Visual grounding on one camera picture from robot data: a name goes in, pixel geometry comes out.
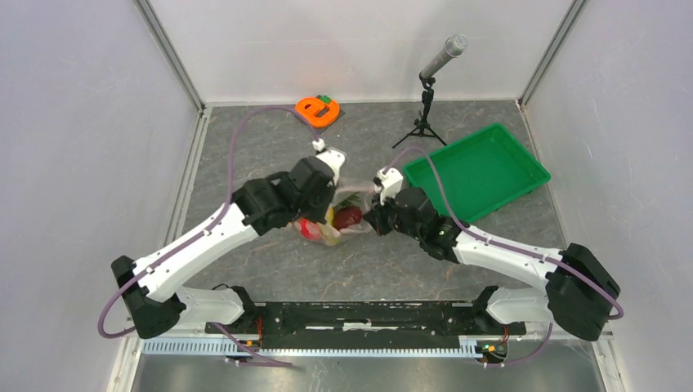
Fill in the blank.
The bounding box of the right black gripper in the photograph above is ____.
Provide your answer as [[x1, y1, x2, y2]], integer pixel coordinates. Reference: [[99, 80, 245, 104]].
[[364, 188, 423, 243]]

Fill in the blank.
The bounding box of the dark red fake fruit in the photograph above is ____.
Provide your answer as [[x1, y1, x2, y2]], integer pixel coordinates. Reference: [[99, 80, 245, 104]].
[[333, 206, 363, 230]]

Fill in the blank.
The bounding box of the clear zip top bag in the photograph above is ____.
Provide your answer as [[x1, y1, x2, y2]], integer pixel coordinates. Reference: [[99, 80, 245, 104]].
[[288, 177, 375, 247]]

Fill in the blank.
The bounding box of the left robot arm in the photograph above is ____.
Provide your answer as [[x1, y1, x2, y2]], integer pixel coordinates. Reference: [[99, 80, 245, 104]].
[[107, 171, 337, 339]]

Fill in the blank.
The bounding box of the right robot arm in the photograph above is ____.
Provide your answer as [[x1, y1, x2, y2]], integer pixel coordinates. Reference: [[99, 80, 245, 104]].
[[364, 188, 624, 341]]

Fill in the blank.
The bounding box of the red fake strawberry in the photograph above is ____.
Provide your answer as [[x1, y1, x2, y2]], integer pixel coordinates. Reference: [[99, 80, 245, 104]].
[[297, 218, 323, 242]]

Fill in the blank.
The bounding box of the green fake leafy vegetable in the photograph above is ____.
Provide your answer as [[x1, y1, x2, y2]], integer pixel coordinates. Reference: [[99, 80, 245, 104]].
[[335, 193, 362, 210]]

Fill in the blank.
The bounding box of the yellow fake banana bunch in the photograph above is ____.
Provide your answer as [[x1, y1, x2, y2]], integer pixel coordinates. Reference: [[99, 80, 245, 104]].
[[319, 207, 342, 247]]

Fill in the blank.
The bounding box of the black microphone tripod stand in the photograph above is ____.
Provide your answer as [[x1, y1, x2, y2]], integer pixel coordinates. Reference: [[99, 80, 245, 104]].
[[392, 74, 448, 149]]

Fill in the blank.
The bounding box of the green plastic tray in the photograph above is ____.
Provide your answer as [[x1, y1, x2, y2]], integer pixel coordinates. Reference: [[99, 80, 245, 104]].
[[403, 123, 551, 223]]

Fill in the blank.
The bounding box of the grey microphone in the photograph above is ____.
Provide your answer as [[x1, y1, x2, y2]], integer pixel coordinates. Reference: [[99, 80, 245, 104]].
[[418, 34, 468, 80]]

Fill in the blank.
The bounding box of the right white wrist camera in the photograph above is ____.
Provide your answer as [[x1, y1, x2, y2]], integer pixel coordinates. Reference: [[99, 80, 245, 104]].
[[373, 167, 404, 205]]

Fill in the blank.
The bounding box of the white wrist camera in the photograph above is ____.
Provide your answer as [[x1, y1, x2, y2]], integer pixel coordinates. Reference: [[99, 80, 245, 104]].
[[311, 138, 347, 185], [373, 167, 404, 205]]

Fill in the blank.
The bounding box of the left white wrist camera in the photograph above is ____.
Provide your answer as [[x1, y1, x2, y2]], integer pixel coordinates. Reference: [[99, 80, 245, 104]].
[[311, 138, 347, 185]]

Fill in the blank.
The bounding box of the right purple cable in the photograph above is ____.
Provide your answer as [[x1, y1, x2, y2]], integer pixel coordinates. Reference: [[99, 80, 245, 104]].
[[378, 145, 625, 321]]

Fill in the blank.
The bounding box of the purple cable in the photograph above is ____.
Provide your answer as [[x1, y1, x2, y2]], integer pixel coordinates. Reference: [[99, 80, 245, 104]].
[[97, 105, 326, 341], [378, 145, 625, 321]]

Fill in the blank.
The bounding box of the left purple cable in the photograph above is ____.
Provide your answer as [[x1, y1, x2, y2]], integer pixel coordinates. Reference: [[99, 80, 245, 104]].
[[97, 105, 326, 341]]

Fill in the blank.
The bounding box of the white cable chain strip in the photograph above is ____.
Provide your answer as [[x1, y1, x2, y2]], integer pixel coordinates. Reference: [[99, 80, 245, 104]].
[[141, 336, 482, 359]]

